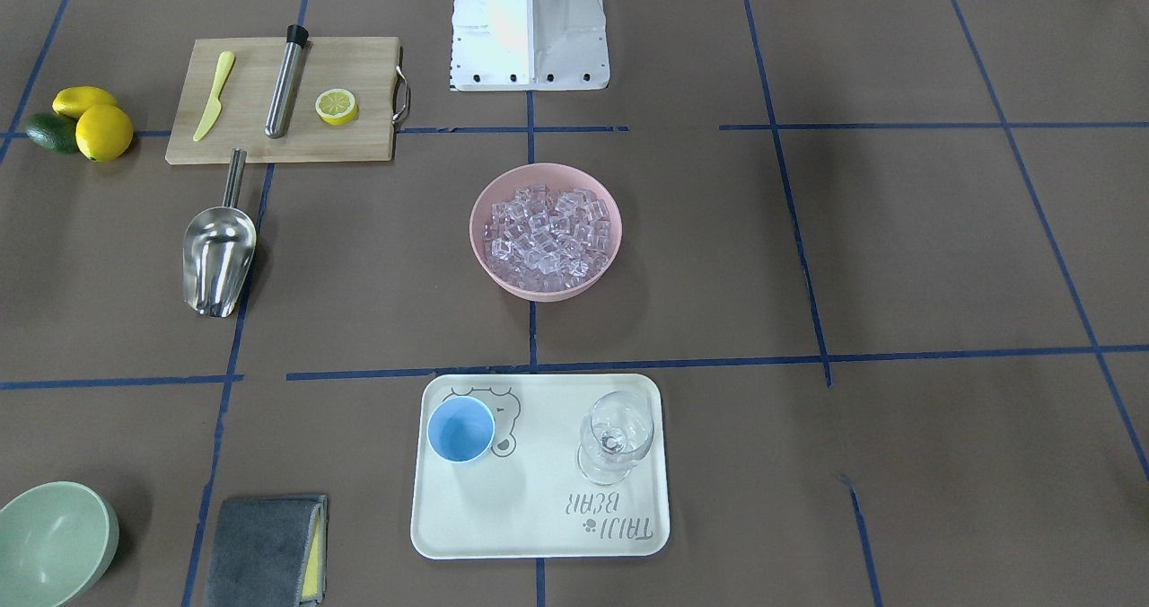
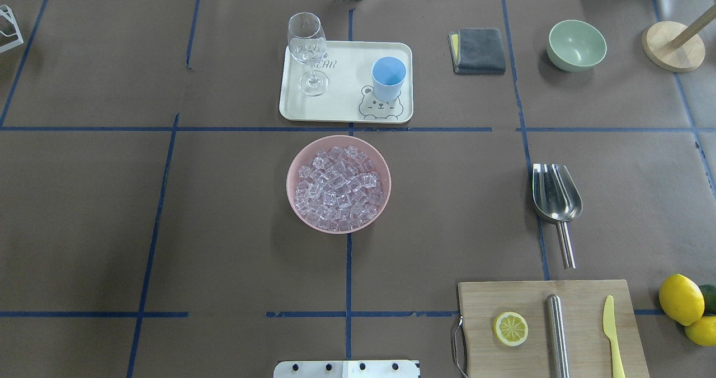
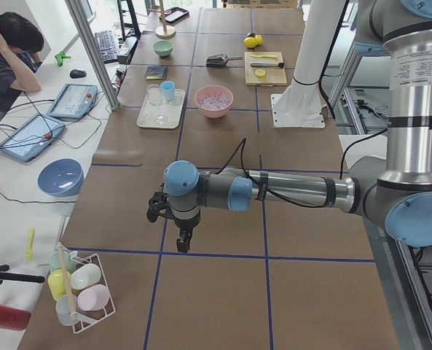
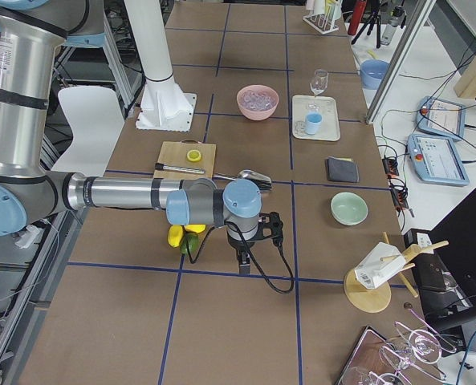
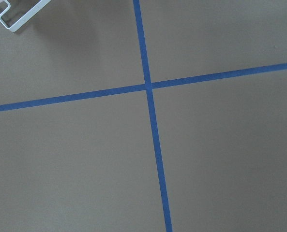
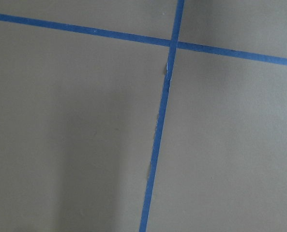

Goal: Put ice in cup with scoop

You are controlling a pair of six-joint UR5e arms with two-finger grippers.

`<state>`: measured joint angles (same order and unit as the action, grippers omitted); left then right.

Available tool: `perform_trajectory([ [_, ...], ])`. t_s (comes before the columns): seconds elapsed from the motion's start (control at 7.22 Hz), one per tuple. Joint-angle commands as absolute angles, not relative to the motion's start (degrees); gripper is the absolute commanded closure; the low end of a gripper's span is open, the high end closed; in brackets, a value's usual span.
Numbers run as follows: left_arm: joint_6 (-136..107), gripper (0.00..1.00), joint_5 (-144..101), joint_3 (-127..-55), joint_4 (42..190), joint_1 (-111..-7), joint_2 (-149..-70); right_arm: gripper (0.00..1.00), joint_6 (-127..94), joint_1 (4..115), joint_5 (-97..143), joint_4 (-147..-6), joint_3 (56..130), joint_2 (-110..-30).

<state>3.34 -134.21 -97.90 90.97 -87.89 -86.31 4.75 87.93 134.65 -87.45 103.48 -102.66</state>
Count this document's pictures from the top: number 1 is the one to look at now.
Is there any pink bowl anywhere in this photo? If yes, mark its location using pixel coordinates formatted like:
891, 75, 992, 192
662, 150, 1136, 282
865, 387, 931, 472
470, 163, 623, 304

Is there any yellow lemon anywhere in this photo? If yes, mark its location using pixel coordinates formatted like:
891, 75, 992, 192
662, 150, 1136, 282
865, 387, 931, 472
75, 103, 134, 162
52, 86, 118, 120

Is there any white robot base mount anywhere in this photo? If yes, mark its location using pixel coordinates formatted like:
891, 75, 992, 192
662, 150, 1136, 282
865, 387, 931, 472
449, 0, 611, 92

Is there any green avocado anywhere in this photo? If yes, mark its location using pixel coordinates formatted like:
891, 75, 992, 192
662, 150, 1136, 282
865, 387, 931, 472
24, 112, 79, 155

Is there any yellow lemon back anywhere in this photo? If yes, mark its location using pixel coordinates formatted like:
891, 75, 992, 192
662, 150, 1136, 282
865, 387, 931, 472
52, 86, 118, 120

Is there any cream serving tray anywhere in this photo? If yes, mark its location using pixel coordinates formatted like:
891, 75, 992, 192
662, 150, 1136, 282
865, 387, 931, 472
410, 372, 671, 559

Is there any yellow plastic knife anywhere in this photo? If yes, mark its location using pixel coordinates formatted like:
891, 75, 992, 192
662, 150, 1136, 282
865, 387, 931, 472
192, 49, 236, 143

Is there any clear wine glass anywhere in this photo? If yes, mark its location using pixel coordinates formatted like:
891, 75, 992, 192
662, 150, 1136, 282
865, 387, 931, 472
577, 391, 655, 486

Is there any pile of clear ice cubes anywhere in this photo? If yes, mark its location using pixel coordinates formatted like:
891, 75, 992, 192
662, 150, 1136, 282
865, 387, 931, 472
478, 184, 623, 295

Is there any wooden cutting board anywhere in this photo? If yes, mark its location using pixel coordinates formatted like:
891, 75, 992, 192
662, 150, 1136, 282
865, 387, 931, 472
165, 37, 401, 166

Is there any yellow lemon front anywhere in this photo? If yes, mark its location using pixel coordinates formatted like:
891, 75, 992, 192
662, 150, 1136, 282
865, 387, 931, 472
75, 103, 134, 162

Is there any lemon half slice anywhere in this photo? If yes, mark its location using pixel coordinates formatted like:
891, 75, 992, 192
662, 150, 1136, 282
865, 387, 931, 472
313, 89, 360, 126

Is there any blue cup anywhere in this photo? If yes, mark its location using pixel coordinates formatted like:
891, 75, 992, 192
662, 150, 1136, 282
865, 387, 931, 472
426, 397, 496, 463

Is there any green ceramic bowl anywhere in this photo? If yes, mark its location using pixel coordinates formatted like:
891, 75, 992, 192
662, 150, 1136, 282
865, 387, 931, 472
1, 481, 119, 606

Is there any steel muddler black cap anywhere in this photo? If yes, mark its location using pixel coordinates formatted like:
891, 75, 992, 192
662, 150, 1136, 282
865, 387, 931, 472
264, 23, 311, 139

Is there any grey yellow folded cloth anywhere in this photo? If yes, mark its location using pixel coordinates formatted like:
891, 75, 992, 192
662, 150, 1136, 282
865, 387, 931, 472
205, 494, 329, 606

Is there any stainless steel ice scoop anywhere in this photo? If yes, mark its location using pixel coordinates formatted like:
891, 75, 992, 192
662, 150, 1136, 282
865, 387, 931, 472
183, 148, 256, 318

